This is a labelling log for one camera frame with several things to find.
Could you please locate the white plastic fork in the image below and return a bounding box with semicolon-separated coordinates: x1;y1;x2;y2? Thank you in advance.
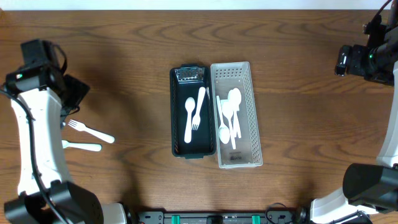
68;119;115;144
62;140;102;152
192;87;206;131
184;97;195;143

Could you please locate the white plastic spoon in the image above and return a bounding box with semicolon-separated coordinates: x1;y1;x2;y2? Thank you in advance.
233;88;242;138
228;90;236;138
216;95;230;144
221;100;236;150

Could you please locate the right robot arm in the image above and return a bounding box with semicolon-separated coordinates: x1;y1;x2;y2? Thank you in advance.
309;12;397;223

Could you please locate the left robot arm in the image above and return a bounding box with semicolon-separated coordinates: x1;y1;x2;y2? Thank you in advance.
1;39;131;223

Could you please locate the clear plastic basket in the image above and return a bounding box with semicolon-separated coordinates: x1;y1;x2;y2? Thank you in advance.
210;62;262;169

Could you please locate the black plastic basket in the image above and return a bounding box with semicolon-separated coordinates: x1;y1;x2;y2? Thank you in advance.
170;64;216;159

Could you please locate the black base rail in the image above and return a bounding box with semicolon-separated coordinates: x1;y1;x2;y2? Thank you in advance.
124;203;314;224

